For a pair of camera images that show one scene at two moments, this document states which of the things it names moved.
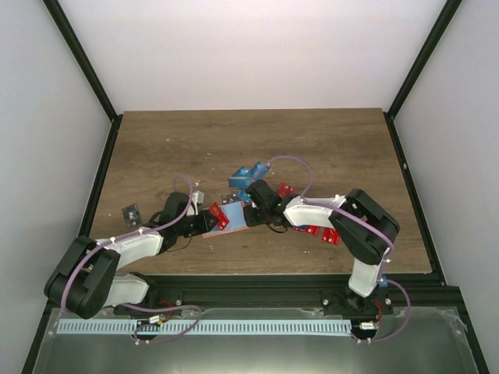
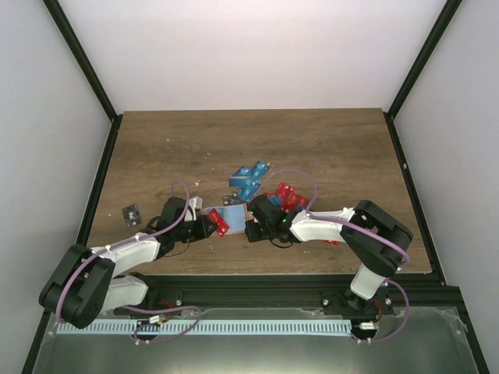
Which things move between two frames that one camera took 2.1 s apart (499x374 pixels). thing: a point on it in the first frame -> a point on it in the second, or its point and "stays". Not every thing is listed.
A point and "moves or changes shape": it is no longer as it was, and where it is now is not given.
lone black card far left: x=132 y=216 stays
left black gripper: x=206 y=216 stays
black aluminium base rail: x=394 y=293 stays
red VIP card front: x=221 y=218 moves or changes shape
